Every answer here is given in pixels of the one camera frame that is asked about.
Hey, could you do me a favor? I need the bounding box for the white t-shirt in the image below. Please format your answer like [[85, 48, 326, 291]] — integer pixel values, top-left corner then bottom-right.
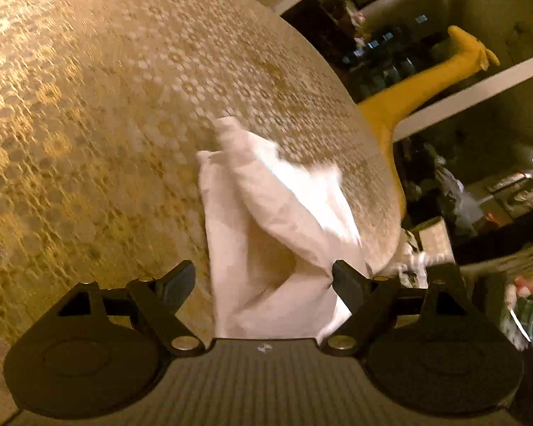
[[197, 116, 368, 340]]

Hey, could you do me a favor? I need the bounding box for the gold lace tablecloth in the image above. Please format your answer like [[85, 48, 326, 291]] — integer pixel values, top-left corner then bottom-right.
[[0, 0, 400, 424]]

